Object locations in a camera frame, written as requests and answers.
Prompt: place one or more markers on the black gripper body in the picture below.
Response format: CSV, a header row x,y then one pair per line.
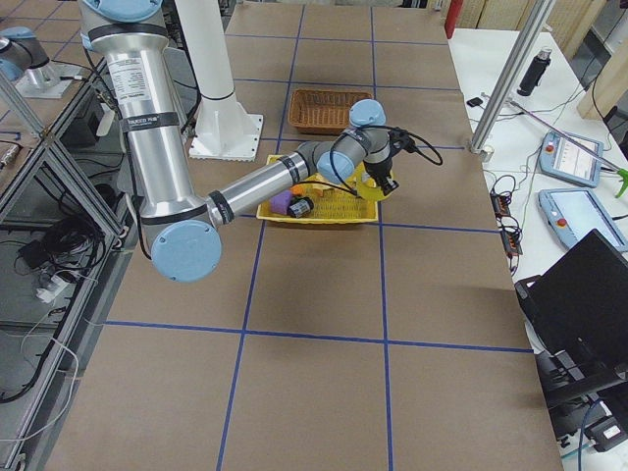
x,y
380,171

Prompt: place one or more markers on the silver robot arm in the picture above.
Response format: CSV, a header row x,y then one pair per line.
x,y
181,227
27,65

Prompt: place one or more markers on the yellow woven basket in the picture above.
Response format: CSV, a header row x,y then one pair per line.
x,y
332,205

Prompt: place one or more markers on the brown wicker basket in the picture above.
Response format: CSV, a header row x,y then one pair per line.
x,y
322,111

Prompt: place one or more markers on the black cylindrical can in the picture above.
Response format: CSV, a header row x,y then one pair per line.
x,y
300,207

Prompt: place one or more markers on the purple foam block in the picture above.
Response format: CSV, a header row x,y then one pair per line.
x,y
280,203

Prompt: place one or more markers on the small black device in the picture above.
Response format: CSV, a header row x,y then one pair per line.
x,y
475,102

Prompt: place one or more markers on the orange terminal board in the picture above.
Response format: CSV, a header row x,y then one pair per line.
x,y
508,226

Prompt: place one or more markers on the teach pendant near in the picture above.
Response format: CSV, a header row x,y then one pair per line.
x,y
573,212

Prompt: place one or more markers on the teach pendant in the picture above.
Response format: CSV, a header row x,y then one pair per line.
x,y
565,161
573,212

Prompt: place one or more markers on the teach pendant far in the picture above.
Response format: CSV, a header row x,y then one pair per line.
x,y
565,161

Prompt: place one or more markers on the black water bottle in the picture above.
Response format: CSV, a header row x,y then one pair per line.
x,y
534,73

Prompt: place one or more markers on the black laptop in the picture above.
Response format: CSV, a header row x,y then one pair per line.
x,y
579,305

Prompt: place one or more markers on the black monitor stand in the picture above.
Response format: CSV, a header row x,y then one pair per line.
x,y
586,397

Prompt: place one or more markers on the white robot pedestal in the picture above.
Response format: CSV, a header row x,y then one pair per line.
x,y
223,130

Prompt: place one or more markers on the aluminium frame post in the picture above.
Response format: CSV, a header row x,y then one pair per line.
x,y
516,59

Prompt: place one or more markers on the aluminium frame rack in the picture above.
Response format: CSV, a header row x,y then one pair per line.
x,y
66,238

